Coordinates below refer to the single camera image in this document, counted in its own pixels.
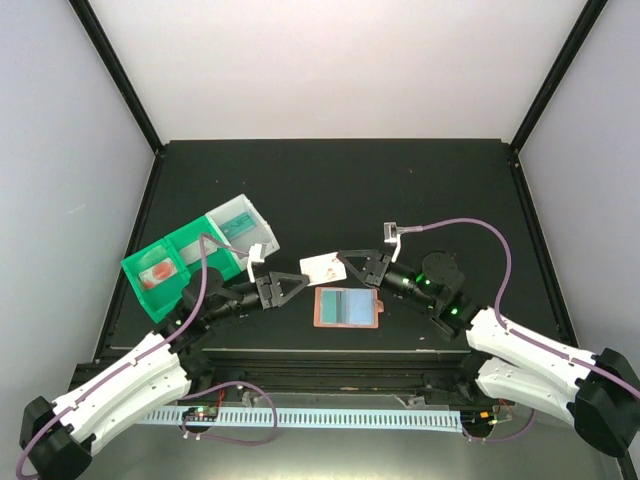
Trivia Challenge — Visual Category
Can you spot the flower card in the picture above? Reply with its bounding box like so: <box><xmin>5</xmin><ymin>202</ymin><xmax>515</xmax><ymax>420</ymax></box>
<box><xmin>299</xmin><ymin>252</ymin><xmax>347</xmax><ymax>286</ymax></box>

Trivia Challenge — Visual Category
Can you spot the pink leather card holder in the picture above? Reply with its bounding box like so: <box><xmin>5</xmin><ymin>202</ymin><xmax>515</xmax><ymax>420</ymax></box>
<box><xmin>313</xmin><ymin>287</ymin><xmax>385</xmax><ymax>329</ymax></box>

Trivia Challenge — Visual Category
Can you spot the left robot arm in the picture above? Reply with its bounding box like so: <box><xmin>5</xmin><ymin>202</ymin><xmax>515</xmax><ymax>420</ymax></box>
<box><xmin>15</xmin><ymin>267</ymin><xmax>309</xmax><ymax>479</ymax></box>

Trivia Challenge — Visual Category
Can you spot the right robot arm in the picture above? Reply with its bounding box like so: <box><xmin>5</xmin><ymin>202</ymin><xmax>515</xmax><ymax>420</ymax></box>
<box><xmin>337</xmin><ymin>250</ymin><xmax>639</xmax><ymax>458</ymax></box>

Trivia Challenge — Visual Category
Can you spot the teal card in bin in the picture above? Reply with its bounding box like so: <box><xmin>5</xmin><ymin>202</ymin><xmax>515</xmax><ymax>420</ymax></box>
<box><xmin>220</xmin><ymin>213</ymin><xmax>264</xmax><ymax>241</ymax></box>

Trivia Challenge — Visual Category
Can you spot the grey card in bin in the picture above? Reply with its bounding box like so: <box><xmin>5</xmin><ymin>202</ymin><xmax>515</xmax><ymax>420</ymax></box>
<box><xmin>179</xmin><ymin>241</ymin><xmax>201</xmax><ymax>265</ymax></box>

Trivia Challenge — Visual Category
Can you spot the red circle card in bin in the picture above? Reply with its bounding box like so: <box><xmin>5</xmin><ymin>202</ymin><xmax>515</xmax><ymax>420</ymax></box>
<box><xmin>138</xmin><ymin>259</ymin><xmax>177</xmax><ymax>290</ymax></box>

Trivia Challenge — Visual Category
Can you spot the white plastic bin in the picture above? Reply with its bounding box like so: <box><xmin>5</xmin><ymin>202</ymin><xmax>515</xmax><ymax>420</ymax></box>
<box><xmin>205</xmin><ymin>194</ymin><xmax>280</xmax><ymax>256</ymax></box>

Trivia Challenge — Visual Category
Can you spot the green plastic bin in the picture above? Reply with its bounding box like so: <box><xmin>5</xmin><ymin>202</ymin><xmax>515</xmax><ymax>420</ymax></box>
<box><xmin>121</xmin><ymin>216</ymin><xmax>241</xmax><ymax>323</ymax></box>

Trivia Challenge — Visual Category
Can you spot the small circuit board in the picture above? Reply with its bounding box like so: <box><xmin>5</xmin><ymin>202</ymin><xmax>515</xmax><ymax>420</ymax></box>
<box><xmin>182</xmin><ymin>406</ymin><xmax>219</xmax><ymax>422</ymax></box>

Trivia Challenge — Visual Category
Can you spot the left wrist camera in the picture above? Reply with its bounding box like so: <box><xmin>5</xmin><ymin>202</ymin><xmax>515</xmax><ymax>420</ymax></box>
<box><xmin>246</xmin><ymin>243</ymin><xmax>267</xmax><ymax>283</ymax></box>

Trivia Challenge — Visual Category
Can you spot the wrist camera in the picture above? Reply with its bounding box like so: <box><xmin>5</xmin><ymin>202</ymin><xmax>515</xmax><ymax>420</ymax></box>
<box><xmin>383</xmin><ymin>222</ymin><xmax>404</xmax><ymax>263</ymax></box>
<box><xmin>246</xmin><ymin>243</ymin><xmax>267</xmax><ymax>283</ymax></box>

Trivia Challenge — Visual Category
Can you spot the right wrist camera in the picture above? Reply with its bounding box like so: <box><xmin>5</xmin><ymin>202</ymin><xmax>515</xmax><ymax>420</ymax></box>
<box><xmin>383</xmin><ymin>222</ymin><xmax>404</xmax><ymax>263</ymax></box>

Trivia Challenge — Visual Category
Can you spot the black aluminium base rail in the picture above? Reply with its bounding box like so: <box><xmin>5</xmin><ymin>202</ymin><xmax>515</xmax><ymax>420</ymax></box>
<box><xmin>64</xmin><ymin>347</ymin><xmax>606</xmax><ymax>406</ymax></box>

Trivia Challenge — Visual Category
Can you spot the white slotted cable duct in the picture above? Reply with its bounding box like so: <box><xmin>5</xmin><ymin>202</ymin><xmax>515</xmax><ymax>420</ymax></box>
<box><xmin>138</xmin><ymin>406</ymin><xmax>463</xmax><ymax>433</ymax></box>

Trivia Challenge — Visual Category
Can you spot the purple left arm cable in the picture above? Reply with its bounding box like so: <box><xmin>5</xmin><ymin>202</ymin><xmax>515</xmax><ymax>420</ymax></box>
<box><xmin>14</xmin><ymin>232</ymin><xmax>279</xmax><ymax>479</ymax></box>

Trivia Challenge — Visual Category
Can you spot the left black frame post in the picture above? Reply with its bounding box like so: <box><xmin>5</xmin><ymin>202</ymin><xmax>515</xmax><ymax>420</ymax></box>
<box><xmin>69</xmin><ymin>0</ymin><xmax>164</xmax><ymax>155</ymax></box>

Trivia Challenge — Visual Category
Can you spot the black frame post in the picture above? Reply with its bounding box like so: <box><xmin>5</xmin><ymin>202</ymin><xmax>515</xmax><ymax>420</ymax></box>
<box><xmin>69</xmin><ymin>0</ymin><xmax>164</xmax><ymax>155</ymax></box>
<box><xmin>510</xmin><ymin>0</ymin><xmax>608</xmax><ymax>154</ymax></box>

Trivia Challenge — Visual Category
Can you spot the right black frame post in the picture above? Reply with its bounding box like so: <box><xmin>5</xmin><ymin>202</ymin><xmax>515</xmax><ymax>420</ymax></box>
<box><xmin>510</xmin><ymin>0</ymin><xmax>608</xmax><ymax>154</ymax></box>

